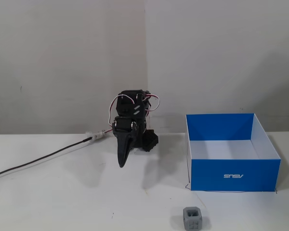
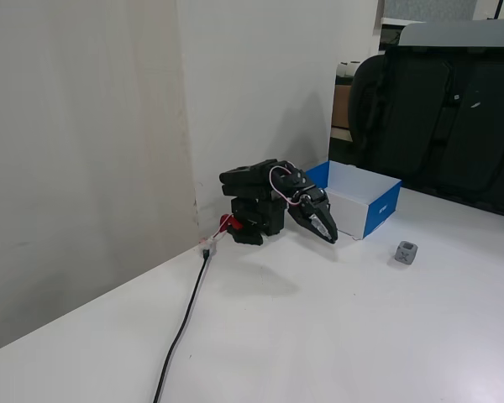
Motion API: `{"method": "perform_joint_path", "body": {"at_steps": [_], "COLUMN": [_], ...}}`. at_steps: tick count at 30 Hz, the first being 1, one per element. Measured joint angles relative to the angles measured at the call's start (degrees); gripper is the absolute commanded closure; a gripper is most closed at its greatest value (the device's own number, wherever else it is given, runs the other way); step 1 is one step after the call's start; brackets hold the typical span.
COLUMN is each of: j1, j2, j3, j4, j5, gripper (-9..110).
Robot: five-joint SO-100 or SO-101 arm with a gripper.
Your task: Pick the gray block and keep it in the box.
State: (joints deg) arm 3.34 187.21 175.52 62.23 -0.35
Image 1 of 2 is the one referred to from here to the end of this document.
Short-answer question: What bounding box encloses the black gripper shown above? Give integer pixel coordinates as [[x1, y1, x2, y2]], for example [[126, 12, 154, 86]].
[[112, 115, 138, 168]]

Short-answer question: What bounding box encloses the gray hollow block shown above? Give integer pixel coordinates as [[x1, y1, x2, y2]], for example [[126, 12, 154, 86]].
[[183, 206, 202, 230]]

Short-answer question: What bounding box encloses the blue and white cardboard box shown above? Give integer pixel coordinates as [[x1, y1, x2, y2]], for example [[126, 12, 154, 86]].
[[185, 113, 281, 192]]

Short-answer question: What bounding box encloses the white cable connector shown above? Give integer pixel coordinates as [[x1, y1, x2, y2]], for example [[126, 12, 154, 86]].
[[85, 129, 105, 141]]

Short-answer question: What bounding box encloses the red white supply wire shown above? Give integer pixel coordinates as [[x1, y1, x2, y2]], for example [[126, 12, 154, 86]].
[[103, 94, 126, 134]]

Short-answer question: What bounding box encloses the red white servo wire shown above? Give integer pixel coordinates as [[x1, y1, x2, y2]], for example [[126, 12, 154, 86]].
[[143, 94, 160, 113]]

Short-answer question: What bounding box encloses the black power cable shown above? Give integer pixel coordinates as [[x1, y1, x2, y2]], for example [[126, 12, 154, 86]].
[[0, 138, 93, 180]]

